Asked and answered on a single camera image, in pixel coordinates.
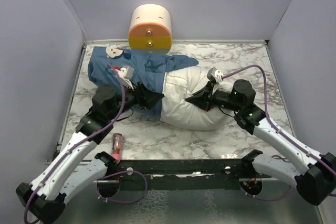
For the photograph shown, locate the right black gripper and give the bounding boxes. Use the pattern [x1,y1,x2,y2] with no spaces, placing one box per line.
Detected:
[186,81,241,112]

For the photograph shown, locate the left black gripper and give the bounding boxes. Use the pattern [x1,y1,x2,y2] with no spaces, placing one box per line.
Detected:
[108,79,164,121]

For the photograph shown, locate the blue patterned pillowcase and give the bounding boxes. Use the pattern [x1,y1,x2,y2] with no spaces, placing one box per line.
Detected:
[88,46,202,122]

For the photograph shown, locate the white pillow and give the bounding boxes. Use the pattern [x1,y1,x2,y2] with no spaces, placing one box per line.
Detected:
[159,66,237,132]

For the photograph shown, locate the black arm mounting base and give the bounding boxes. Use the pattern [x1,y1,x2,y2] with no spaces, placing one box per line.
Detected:
[98,150,262,191]

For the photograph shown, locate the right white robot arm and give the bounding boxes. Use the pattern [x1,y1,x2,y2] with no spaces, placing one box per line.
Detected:
[186,79,335,206]

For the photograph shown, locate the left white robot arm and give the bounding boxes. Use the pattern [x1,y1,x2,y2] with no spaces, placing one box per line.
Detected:
[16,82,164,223]

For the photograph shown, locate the pink capped small bottle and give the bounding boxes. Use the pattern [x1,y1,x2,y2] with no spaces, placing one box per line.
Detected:
[111,133,123,163]

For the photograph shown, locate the round pastel drawer cabinet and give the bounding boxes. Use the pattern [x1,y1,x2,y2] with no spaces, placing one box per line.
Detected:
[128,4,172,54]

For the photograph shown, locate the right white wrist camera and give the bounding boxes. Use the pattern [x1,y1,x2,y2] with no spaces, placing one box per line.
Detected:
[207,67,223,84]

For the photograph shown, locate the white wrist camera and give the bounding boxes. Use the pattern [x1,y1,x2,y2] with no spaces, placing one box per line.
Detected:
[207,67,223,84]
[117,66,134,89]

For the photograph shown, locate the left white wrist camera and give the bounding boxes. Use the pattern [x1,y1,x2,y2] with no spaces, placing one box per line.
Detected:
[117,66,134,89]

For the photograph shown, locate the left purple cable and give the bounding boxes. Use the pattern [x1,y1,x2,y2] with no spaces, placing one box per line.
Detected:
[23,63,149,224]

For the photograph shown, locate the purple cable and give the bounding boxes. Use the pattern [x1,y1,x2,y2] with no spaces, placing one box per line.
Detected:
[23,63,149,224]
[222,65,336,200]

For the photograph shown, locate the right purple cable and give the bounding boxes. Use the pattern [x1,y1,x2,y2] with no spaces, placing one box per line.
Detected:
[222,65,336,200]

